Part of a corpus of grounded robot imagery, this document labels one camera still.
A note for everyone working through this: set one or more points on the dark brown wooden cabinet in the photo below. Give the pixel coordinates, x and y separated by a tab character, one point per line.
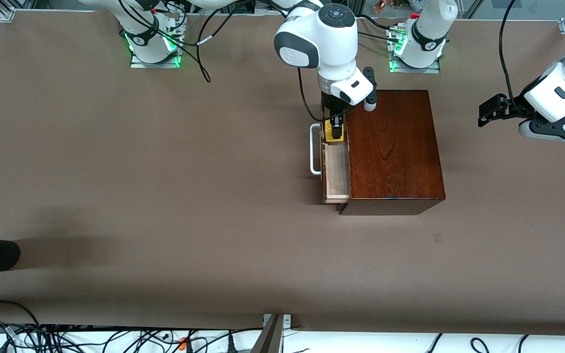
395	147

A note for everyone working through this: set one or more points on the light wood drawer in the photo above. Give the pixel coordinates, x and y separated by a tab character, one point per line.
336	171

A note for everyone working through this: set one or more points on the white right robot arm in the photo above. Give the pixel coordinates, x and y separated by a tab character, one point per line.
334	44

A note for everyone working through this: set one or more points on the small copper coloured object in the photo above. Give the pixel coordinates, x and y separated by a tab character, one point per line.
382	6

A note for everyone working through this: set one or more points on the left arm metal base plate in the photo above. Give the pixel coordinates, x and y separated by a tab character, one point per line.
395	68

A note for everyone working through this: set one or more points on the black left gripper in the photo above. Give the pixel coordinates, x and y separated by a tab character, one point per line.
514	106

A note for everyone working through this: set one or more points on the orange connector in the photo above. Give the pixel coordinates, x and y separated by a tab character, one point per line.
183	343

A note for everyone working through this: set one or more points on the grey metal rail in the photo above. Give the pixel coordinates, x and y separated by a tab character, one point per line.
268	7

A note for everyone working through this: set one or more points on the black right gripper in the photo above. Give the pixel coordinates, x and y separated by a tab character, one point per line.
330	106

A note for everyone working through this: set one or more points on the yellow cube block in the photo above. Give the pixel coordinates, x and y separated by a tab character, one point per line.
328	135

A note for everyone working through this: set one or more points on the silver metal bracket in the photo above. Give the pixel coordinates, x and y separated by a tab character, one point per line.
287	321

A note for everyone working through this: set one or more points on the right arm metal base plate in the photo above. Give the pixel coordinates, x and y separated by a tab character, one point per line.
138	63

